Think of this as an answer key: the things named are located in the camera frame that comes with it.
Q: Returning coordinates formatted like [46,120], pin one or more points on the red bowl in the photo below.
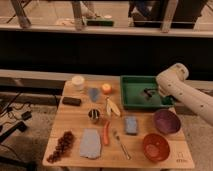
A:
[155,147]

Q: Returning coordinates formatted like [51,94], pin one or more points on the red yellow apple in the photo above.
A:
[106,88]

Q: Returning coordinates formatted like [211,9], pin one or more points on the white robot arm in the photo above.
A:
[172,82]

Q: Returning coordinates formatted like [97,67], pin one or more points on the orange carrot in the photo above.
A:
[105,133]

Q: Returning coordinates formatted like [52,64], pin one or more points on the grey-blue cloth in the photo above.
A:
[90,145]

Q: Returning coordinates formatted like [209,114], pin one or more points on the peeled banana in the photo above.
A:
[111,107]

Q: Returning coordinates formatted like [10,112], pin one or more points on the blue sponge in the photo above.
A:
[131,127]

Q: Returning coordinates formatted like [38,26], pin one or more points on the metal fork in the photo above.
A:
[116,136]

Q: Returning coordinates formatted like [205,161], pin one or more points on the purple bowl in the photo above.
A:
[166,121]

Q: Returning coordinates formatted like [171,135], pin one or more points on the white cup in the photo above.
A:
[78,82]

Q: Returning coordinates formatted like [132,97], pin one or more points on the metal cup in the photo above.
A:
[94,115]

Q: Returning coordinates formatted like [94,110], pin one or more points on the wooden table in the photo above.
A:
[76,120]

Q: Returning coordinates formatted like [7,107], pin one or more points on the black rectangular block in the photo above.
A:
[71,101]

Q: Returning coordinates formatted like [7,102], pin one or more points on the green plastic tray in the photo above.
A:
[134,98]

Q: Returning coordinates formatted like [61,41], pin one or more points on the bunch of dark grapes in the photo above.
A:
[64,143]

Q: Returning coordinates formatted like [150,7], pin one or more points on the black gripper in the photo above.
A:
[150,91]

